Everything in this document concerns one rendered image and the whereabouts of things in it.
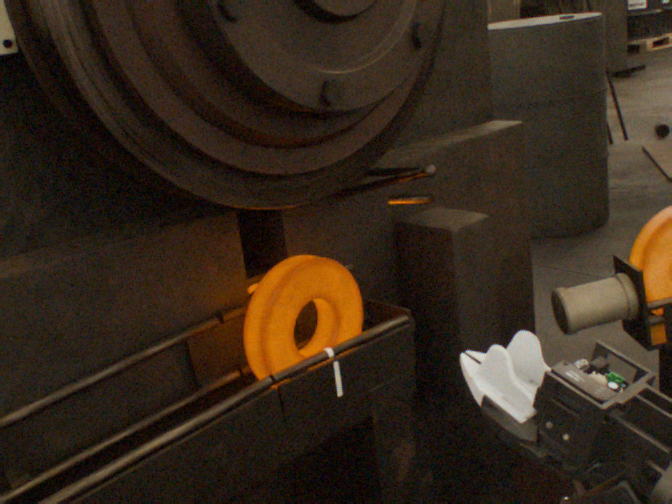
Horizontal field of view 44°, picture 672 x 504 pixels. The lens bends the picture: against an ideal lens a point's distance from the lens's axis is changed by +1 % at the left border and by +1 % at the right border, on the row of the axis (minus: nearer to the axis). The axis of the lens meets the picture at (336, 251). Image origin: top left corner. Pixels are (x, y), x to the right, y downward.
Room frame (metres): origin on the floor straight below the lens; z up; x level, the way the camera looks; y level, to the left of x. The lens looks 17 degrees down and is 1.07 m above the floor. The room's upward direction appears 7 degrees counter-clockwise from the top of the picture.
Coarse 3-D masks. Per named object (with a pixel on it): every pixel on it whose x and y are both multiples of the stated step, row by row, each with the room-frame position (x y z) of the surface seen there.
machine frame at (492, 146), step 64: (448, 0) 1.19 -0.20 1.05; (0, 64) 0.80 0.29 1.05; (448, 64) 1.18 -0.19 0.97; (0, 128) 0.79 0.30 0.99; (64, 128) 0.83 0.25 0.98; (448, 128) 1.18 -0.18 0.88; (512, 128) 1.18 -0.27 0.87; (0, 192) 0.79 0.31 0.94; (64, 192) 0.82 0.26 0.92; (128, 192) 0.87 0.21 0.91; (384, 192) 1.02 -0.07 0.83; (448, 192) 1.09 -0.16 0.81; (512, 192) 1.17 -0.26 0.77; (0, 256) 0.78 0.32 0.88; (64, 256) 0.76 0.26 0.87; (128, 256) 0.80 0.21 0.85; (192, 256) 0.84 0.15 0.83; (256, 256) 0.97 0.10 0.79; (320, 256) 0.95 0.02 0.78; (384, 256) 1.01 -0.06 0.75; (512, 256) 1.17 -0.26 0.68; (0, 320) 0.72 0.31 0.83; (64, 320) 0.75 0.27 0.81; (128, 320) 0.79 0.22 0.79; (192, 320) 0.83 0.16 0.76; (512, 320) 1.16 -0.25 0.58; (0, 384) 0.71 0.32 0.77; (64, 384) 0.74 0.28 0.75; (128, 384) 0.78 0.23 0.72; (192, 384) 0.83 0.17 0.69; (64, 448) 0.73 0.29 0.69; (128, 448) 0.77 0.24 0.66; (320, 448) 0.92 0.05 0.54; (448, 448) 1.06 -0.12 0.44
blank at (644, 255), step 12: (660, 216) 0.98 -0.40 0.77; (648, 228) 0.97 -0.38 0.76; (660, 228) 0.96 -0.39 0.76; (636, 240) 0.98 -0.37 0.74; (648, 240) 0.96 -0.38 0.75; (660, 240) 0.95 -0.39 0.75; (636, 252) 0.97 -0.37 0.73; (648, 252) 0.95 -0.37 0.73; (660, 252) 0.95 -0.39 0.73; (636, 264) 0.96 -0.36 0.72; (648, 264) 0.95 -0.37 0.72; (660, 264) 0.95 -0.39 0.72; (648, 276) 0.95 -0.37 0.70; (660, 276) 0.95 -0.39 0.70; (648, 288) 0.95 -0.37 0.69; (660, 288) 0.95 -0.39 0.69; (648, 300) 0.95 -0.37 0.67; (660, 312) 0.95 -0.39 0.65
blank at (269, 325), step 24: (288, 264) 0.84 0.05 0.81; (312, 264) 0.84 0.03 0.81; (336, 264) 0.87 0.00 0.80; (264, 288) 0.82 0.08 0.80; (288, 288) 0.82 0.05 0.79; (312, 288) 0.84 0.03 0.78; (336, 288) 0.87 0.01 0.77; (264, 312) 0.80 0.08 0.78; (288, 312) 0.81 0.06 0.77; (336, 312) 0.86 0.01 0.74; (360, 312) 0.89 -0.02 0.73; (264, 336) 0.79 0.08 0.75; (288, 336) 0.81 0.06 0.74; (336, 336) 0.86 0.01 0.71; (264, 360) 0.79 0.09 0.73; (288, 360) 0.81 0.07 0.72
